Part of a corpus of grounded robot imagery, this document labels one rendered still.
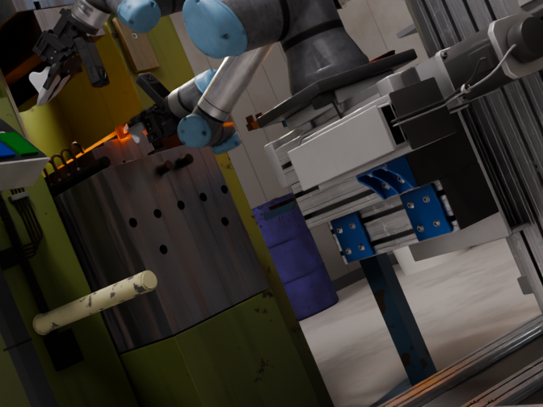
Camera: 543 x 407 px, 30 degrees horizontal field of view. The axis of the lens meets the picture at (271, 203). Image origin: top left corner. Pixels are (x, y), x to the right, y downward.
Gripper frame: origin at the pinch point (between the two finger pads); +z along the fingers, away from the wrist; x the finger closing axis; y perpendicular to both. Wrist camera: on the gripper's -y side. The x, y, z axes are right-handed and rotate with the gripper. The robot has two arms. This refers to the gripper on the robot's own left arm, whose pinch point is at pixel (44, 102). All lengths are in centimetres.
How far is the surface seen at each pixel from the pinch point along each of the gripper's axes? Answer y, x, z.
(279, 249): -9, -391, 112
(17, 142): -0.3, 1.4, 10.6
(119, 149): -5.9, -42.5, 11.6
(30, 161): -5.6, 2.7, 11.5
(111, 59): 22, -74, 2
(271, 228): 2, -391, 106
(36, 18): 29.0, -34.9, -4.2
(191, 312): -48, -36, 31
